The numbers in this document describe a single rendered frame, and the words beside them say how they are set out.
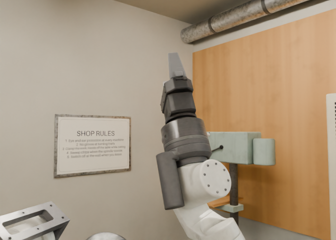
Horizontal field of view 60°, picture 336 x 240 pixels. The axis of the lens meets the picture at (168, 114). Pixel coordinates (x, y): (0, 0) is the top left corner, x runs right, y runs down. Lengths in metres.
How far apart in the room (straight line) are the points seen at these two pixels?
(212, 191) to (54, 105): 1.91
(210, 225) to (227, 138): 1.55
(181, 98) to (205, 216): 0.23
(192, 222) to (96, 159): 1.88
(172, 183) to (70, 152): 1.84
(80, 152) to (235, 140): 1.16
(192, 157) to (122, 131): 1.98
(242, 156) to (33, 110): 1.48
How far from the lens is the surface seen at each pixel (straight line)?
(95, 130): 2.38
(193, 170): 0.51
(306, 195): 2.33
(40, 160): 2.27
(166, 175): 0.51
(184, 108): 0.55
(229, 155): 2.09
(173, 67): 0.58
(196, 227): 0.56
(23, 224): 0.40
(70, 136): 2.31
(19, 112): 2.23
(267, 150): 1.98
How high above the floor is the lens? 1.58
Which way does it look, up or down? 3 degrees up
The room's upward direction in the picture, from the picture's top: straight up
